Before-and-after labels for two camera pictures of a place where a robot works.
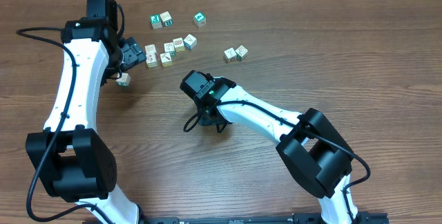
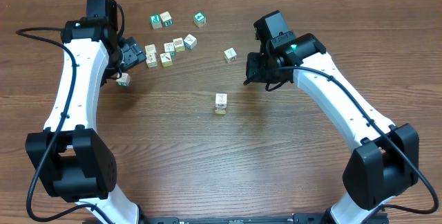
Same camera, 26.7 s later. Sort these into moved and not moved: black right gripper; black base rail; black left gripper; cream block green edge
Moved: black right gripper
Not moved: cream block green edge; black left gripper; black base rail
